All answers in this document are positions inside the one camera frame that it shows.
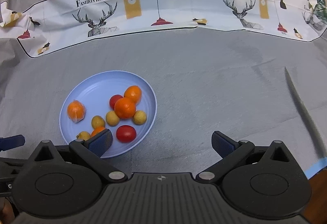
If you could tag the small yellow lemon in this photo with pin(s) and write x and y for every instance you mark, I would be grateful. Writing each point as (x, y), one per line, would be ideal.
(83, 136)

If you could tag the small yellow fruit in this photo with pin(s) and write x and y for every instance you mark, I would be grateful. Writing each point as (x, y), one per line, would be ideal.
(112, 119)

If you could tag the grey knife blade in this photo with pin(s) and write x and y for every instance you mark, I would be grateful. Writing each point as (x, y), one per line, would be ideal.
(308, 121)

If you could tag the red tomato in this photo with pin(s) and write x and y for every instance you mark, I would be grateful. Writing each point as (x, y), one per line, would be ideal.
(126, 133)
(113, 100)

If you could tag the yellow fruit bottom pile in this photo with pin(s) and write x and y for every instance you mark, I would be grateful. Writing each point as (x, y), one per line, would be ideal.
(140, 117)

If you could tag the person's hand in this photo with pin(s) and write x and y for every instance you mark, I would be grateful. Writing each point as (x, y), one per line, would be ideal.
(7, 215)

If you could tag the small yellow-green lime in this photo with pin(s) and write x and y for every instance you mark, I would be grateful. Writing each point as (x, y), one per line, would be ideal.
(97, 121)

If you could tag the orange mandarin plastic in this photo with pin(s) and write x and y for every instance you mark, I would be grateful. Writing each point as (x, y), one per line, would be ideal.
(76, 111)

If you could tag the blue tape strip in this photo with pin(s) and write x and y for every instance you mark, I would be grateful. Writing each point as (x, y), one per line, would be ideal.
(319, 165)

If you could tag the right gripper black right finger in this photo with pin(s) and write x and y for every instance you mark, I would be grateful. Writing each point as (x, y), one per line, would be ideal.
(263, 182)

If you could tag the grey table cloth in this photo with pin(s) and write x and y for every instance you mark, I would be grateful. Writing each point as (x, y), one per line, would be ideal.
(193, 82)

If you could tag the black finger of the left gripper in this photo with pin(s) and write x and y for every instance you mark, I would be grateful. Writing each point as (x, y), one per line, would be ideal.
(11, 142)

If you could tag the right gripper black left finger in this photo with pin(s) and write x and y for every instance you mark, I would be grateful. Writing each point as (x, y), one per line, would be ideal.
(58, 181)

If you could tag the green checkered cloth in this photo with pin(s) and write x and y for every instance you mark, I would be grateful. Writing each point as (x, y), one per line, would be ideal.
(319, 10)

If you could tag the white printed deer cloth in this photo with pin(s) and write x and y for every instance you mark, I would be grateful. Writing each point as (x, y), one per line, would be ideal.
(52, 25)

